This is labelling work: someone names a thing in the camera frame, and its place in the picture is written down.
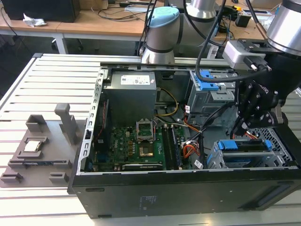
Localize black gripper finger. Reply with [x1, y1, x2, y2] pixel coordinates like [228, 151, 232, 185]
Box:
[234, 81, 262, 136]
[241, 109, 289, 137]

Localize red disk wire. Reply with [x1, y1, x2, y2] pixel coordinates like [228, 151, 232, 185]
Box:
[230, 120, 243, 141]

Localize hard disk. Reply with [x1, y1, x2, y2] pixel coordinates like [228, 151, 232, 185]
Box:
[217, 138, 273, 168]

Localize grey metal disk bay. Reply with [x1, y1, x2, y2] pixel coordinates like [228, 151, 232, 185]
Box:
[206, 128, 294, 169]

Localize black RAM slot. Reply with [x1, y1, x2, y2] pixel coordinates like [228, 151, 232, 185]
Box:
[162, 126, 174, 170]
[170, 126, 183, 169]

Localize grey drive cage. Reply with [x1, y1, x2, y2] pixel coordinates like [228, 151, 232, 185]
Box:
[185, 69, 238, 116]

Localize blue drive carrier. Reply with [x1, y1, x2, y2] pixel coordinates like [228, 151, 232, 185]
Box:
[194, 70, 220, 91]

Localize wooden desk with clutter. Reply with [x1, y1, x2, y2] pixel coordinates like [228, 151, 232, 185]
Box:
[211, 0, 283, 48]

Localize small black box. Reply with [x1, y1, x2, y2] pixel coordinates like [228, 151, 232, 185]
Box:
[235, 13, 252, 28]

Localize metal socket cover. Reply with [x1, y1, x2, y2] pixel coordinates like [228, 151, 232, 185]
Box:
[136, 120, 156, 142]

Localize CPU socket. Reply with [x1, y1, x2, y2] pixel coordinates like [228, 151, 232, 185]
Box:
[138, 145, 155, 158]

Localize grey power supply unit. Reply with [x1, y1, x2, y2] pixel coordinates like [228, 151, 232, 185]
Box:
[103, 71, 158, 113]

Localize black PC case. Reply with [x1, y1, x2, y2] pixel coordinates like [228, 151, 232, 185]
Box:
[67, 61, 301, 219]

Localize black graphics card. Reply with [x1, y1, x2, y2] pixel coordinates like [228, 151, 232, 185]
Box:
[114, 162, 165, 171]

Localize green motherboard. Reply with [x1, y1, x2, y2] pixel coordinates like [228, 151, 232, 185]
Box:
[94, 124, 189, 171]

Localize grey parts rack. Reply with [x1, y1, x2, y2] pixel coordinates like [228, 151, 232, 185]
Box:
[0, 103, 87, 188]

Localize silver CPU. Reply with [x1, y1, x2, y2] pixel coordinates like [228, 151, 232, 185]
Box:
[24, 140, 42, 153]

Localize large black box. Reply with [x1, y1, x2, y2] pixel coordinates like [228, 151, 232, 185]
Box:
[1, 0, 80, 23]

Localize crumpled white paper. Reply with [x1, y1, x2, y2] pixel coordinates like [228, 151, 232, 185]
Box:
[23, 13, 48, 28]

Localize black wire bundle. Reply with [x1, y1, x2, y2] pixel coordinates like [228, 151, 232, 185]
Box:
[198, 103, 237, 163]

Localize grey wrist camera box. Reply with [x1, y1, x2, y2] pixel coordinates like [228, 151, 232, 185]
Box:
[222, 40, 268, 71]

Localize blue cable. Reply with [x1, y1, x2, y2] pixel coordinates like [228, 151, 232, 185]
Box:
[224, 21, 235, 43]

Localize black camera cable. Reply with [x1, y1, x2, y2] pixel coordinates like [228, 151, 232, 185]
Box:
[196, 0, 240, 82]

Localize yellow wire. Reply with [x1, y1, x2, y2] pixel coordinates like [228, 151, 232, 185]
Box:
[155, 87, 179, 117]

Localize orange wire bundle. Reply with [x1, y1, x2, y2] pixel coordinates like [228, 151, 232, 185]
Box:
[182, 141, 201, 159]

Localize black arm base cables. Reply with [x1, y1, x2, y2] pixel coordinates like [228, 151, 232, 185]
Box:
[138, 0, 157, 55]

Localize wooden desk with white frame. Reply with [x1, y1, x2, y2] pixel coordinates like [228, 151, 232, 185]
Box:
[0, 0, 151, 55]

